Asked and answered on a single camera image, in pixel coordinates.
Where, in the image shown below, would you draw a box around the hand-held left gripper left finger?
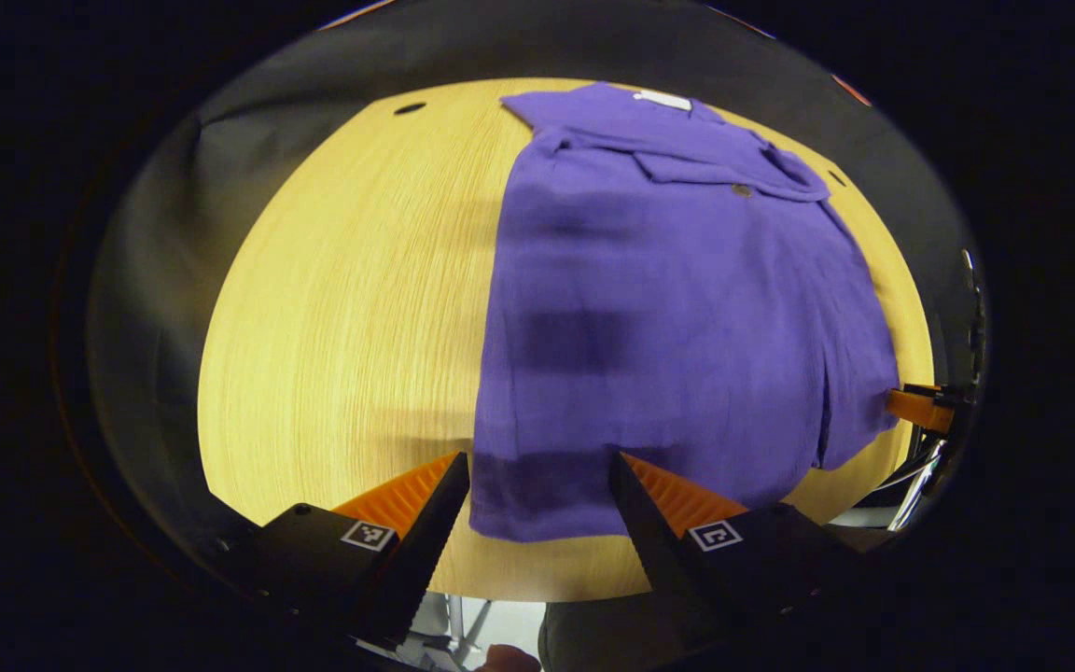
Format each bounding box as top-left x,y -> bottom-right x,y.
220,452 -> 471,652

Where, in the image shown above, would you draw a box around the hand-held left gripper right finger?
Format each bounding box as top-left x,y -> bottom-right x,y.
607,451 -> 874,647

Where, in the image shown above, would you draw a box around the purple shirt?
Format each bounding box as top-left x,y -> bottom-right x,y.
468,81 -> 901,544

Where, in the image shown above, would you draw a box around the metal table leg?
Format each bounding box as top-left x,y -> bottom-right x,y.
407,593 -> 492,668

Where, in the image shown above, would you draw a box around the person's dark trousers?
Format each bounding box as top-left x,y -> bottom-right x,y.
537,602 -> 688,672

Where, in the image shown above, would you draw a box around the black backdrop cloth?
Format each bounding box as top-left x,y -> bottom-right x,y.
85,0 -> 986,561

